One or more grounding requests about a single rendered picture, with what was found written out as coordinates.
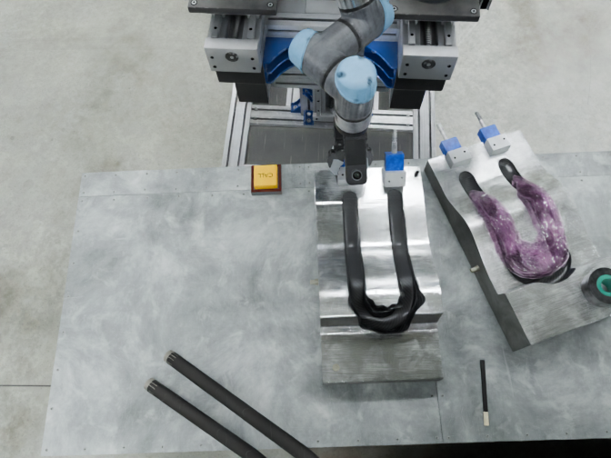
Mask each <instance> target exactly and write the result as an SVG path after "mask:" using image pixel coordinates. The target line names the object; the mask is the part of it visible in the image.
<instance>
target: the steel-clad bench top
mask: <svg viewBox="0 0 611 458"><path fill-rule="evenodd" d="M535 155H536V158H537V159H538V161H539V163H540V164H541V165H542V166H543V167H544V168H545V169H546V170H547V171H548V172H549V173H550V174H551V175H552V176H554V177H555V178H556V179H557V180H558V181H559V182H560V183H561V184H563V185H564V186H565V188H566V189H567V190H568V192H569V193H570V194H571V195H572V197H573V199H574V201H575V203H576V207H577V209H578V212H579V213H580V216H581V218H582V221H583V224H584V226H585V229H586V231H587V234H588V236H589V238H590V240H591V242H592V244H593V246H594V247H595V249H596V250H597V252H598V254H599V255H600V257H605V256H609V255H611V151H597V152H575V153H553V154H535ZM429 159H432V158H425V159H404V166H420V171H421V178H422V186H423V193H424V202H425V209H426V225H427V233H428V241H429V246H430V251H431V255H432V258H433V261H434V265H435V268H436V273H437V277H438V281H439V284H440V289H441V294H442V303H443V311H444V312H443V314H442V316H441V317H440V319H439V320H438V322H437V331H438V339H439V346H440V353H441V360H442V367H443V375H444V379H442V380H439V381H432V382H405V383H353V384H327V385H323V376H322V354H321V332H320V310H319V288H318V285H314V284H310V280H315V279H318V266H317V244H316V200H315V176H314V171H316V170H330V168H329V166H328V163H316V164H305V166H304V164H281V165H282V194H271V195H251V166H229V167H208V168H186V169H165V170H143V171H121V172H100V173H82V178H81V184H80V191H79V197H78V203H77V209H76V216H75V228H74V233H73V240H72V246H71V253H70V259H69V265H68V271H67V277H66V284H65V295H64V301H63V308H62V314H61V321H60V327H59V333H58V339H57V346H56V352H55V363H54V370H53V376H52V382H51V389H50V394H49V401H48V407H47V414H46V420H45V431H44V438H43V444H42V451H41V456H63V455H91V454H120V453H175V452H202V451H231V450H229V449H228V448H227V447H225V446H224V445H222V444H221V443H220V442H218V441H217V440H216V439H214V438H213V437H212V436H210V435H209V434H207V433H206V432H204V431H203V430H201V429H200V428H198V427H197V426H196V425H194V424H193V423H191V422H190V421H188V420H187V419H186V418H185V417H184V416H182V415H181V414H179V413H177V412H176V411H175V410H173V409H172V408H170V407H169V406H168V405H166V404H165V403H163V402H161V401H160V400H159V399H157V398H156V397H154V396H153V395H152V394H150V393H149V392H148V391H147V390H145V389H144V385H145V382H146V381H147V380H148V379H149V378H154V379H156V380H157V381H158V382H159V383H161V384H163V385H164V386H165V387H167V388H168V389H170V390H171V391H173V392H174V393H176V394H178V395H179V396H180V397H182V398H183V399H185V400H186V401H188V402H189V403H191V404H192V405H193V406H194V407H196V408H197V409H199V410H200V411H202V412H203V413H205V414H206V415H208V416H209V417H211V418H212V419H214V420H215V421H217V422H218V423H220V424H221V425H223V426H224V427H225V428H226V429H228V430H229V431H231V432H232V433H234V434H235V435H237V436H238V437H240V438H241V439H243V440H244V441H245V442H247V443H249V444H250V445H252V446H253V447H254V448H256V449H257V450H259V449H282V448H281V447H280V446H278V445H277V444H276V443H274V442H272V441H271V440H270V439H268V438H267V437H266V436H264V435H263V434H262V433H260V432H259V431H257V429H256V428H254V427H253V426H251V425H250V424H249V423H247V422H246V421H244V420H243V419H242V418H240V417H239V416H238V415H236V414H235V413H233V412H232V411H230V410H229V409H228V408H226V407H225V406H224V405H222V404H221V403H220V402H218V401H217V400H216V399H215V398H214V397H212V396H211V395H210V394H208V393H206V392H205V391H204V390H202V389H201V388H200V387H198V386H197V385H196V384H194V383H193V382H191V381H190V380H189V379H187V378H186V377H184V376H183V375H182V374H180V373H179V372H178V371H177V370H176V369H174V368H173V367H172V366H170V365H169V364H168V363H166V362H165V361H164V356H165V354H166V353H167V352H168V351H170V350H172V351H174V352H175V353H177V354H179V355H180V356H182V357H183V358H184V359H186V360H187V361H188V362H189V363H191V364H192V365H193V366H195V367H196V368H198V369H199V370H200V371H202V372H203V373H205V374H206V375H208V376H209V377H211V378H212V379H213V380H215V381H216V382H218V383H219V384H221V385H222V386H223V387H225V388H226V389H227V390H228V391H229V392H231V393H233V394H234V395H235V396H237V397H238V398H240V399H241V400H242V401H244V402H245V403H247V404H248V405H250V406H251V407H252V408H254V409H255V410H257V411H258V412H259V413H261V414H262V415H263V416H264V417H266V418H267V419H269V420H270V421H271V422H273V423H275V424H276V425H277V426H279V427H280V428H281V429H283V430H284V431H286V432H287V433H289V434H290V435H292V436H293V437H294V438H296V439H297V440H298V441H299V442H300V443H302V444H303V445H305V446H306V447H307V448H316V447H344V446H372V445H400V444H428V443H483V442H512V441H540V440H568V439H596V438H611V316H608V317H607V318H604V319H601V320H599V321H596V322H593V323H591V324H587V325H584V326H582V327H579V328H576V329H575V330H572V331H569V332H566V333H564V334H560V335H558V336H555V337H552V338H549V339H547V340H544V341H542V342H540V343H535V344H532V345H530V346H527V347H525V348H523V349H520V350H517V351H515V352H512V349H511V347H510V345H509V343H508V341H507V339H506V337H505V335H504V333H503V331H502V329H501V327H500V325H499V323H498V321H497V319H496V317H495V315H494V312H493V310H492V308H491V306H490V304H489V302H488V301H487V299H486V296H485V294H484V292H483V290H482V288H481V286H480V284H479V282H478V281H477V279H476V275H475V273H471V272H470V268H472V267H471V265H470V263H469V262H468V260H467V258H466V255H465V253H464V251H463V249H462V247H461V245H460V243H459V242H458V240H457V237H456V234H455V232H454V230H453V228H452V226H451V224H450V223H449V221H448V219H447V217H446V214H445V212H444V210H443V208H442V206H441V204H440V202H439V200H438V198H437V196H436V193H435V191H434V189H433V187H432V185H431V184H430V182H429V180H428V178H427V176H426V173H425V171H424V169H425V167H426V163H427V160H429ZM480 360H485V367H486V394H487V408H488V421H489V425H488V426H487V425H484V411H483V396H482V382H481V367H480ZM438 407H439V408H438ZM439 415H440V416H439ZM441 430H442V431H441ZM442 438H443V439H442Z"/></svg>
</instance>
